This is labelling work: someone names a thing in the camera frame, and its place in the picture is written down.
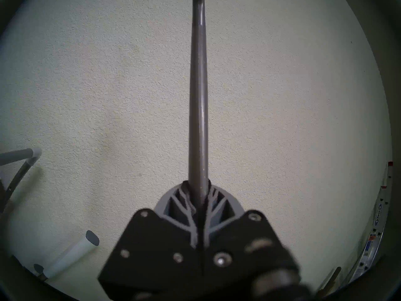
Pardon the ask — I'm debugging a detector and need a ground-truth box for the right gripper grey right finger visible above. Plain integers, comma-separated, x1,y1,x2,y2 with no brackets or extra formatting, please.
202,179,312,301

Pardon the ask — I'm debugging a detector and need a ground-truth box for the silver aluminium ladder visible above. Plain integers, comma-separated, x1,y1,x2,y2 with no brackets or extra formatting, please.
345,161,393,288

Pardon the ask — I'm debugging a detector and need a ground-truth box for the brown wooden stick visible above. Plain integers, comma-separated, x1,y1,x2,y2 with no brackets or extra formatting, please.
315,266,342,299

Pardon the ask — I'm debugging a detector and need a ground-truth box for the white plastic tube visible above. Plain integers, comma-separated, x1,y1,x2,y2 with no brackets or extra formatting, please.
34,230,100,280

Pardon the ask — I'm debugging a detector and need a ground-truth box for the long grey metal shoehorn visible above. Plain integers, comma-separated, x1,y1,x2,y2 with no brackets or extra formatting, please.
187,0,210,210

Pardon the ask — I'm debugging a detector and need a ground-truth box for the grey metal shoe rack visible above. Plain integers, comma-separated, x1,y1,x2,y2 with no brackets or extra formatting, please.
0,148,42,213

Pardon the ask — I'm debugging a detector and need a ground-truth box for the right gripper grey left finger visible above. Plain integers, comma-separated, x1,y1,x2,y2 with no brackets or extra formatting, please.
97,181,203,301

